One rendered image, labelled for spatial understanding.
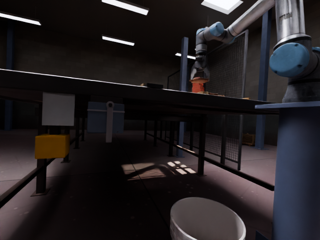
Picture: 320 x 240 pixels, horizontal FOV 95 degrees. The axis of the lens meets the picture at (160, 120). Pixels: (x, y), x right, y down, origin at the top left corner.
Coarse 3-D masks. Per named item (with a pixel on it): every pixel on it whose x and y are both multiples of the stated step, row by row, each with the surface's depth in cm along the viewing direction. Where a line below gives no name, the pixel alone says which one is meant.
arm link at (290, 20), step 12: (276, 0) 62; (288, 0) 58; (300, 0) 56; (276, 12) 62; (288, 12) 58; (300, 12) 56; (276, 24) 63; (288, 24) 58; (300, 24) 56; (288, 36) 58; (300, 36) 55; (276, 48) 61; (288, 48) 56; (300, 48) 53; (276, 60) 59; (288, 60) 56; (300, 60) 53; (312, 60) 56; (276, 72) 61; (288, 72) 57; (300, 72) 57
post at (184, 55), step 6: (186, 42) 292; (186, 48) 292; (186, 54) 293; (180, 60) 300; (186, 60) 293; (180, 66) 298; (186, 66) 294; (180, 72) 297; (186, 72) 294; (180, 78) 297; (180, 84) 296; (180, 90) 295; (180, 126) 294; (180, 132) 294; (180, 138) 295; (180, 144) 295; (180, 150) 296; (180, 156) 296
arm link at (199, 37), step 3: (198, 30) 101; (201, 30) 99; (198, 33) 101; (201, 33) 98; (198, 36) 101; (201, 36) 98; (198, 39) 101; (201, 39) 99; (198, 42) 101; (201, 42) 100; (204, 42) 100
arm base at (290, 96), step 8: (296, 80) 65; (304, 80) 63; (312, 80) 62; (288, 88) 69; (296, 88) 65; (304, 88) 63; (312, 88) 61; (288, 96) 67; (296, 96) 64; (304, 96) 62; (312, 96) 61
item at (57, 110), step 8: (48, 96) 53; (56, 96) 54; (64, 96) 54; (72, 96) 55; (48, 104) 53; (56, 104) 54; (64, 104) 54; (72, 104) 55; (48, 112) 53; (56, 112) 54; (64, 112) 55; (72, 112) 56; (48, 120) 53; (56, 120) 54; (64, 120) 55; (72, 120) 56
